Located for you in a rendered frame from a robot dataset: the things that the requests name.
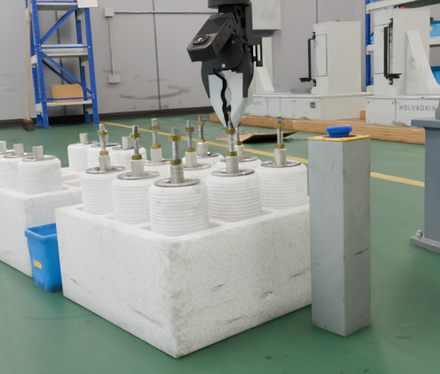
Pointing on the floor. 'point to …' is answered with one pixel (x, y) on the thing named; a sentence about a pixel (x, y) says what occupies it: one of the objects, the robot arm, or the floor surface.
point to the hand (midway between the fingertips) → (228, 119)
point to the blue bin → (44, 257)
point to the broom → (28, 76)
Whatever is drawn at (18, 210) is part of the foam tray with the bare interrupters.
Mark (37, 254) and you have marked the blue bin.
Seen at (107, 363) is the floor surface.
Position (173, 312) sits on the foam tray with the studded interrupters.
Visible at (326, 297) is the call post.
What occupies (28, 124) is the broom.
